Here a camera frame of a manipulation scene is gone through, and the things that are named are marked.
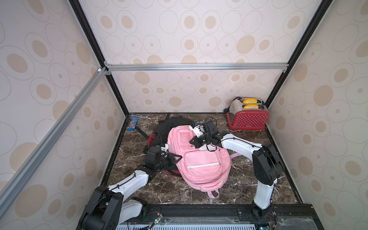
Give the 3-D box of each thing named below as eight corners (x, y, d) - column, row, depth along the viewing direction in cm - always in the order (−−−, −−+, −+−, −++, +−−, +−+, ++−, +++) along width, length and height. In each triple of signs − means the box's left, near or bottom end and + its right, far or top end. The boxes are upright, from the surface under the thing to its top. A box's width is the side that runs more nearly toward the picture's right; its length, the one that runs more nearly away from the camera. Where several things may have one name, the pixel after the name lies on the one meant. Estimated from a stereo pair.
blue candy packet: (128, 129, 112) (127, 127, 111) (132, 118, 120) (131, 116, 118) (135, 129, 112) (134, 127, 111) (138, 118, 120) (138, 116, 118)
